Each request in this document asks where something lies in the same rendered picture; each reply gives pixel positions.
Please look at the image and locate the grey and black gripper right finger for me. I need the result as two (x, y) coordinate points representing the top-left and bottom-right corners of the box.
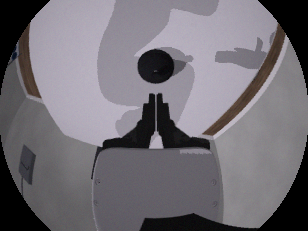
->
(156, 93), (210, 150)

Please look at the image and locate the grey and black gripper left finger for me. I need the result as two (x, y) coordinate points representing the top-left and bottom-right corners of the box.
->
(102, 93), (156, 150)

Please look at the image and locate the black dome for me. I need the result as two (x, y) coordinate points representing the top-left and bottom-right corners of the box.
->
(137, 49), (174, 84)

